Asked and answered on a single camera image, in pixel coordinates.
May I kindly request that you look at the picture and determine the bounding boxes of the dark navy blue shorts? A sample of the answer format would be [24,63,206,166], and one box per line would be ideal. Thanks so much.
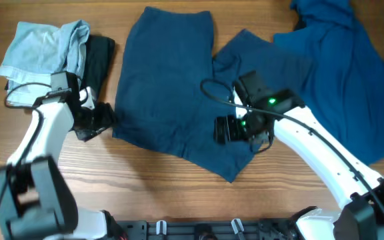
[113,7,313,182]

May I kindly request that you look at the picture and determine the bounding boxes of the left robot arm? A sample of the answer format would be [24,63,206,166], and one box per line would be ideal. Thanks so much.
[0,71,127,239]

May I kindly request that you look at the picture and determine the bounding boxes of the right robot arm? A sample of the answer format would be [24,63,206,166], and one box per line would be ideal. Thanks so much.
[214,72,384,239]

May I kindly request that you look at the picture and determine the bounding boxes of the black folded garment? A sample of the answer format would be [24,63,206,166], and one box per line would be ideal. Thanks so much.
[0,35,115,105]

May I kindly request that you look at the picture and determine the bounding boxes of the light blue folded jeans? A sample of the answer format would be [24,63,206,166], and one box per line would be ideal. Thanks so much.
[0,20,90,107]

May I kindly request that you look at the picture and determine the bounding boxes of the blue t-shirt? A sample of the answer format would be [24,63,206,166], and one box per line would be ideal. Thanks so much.
[273,0,384,165]

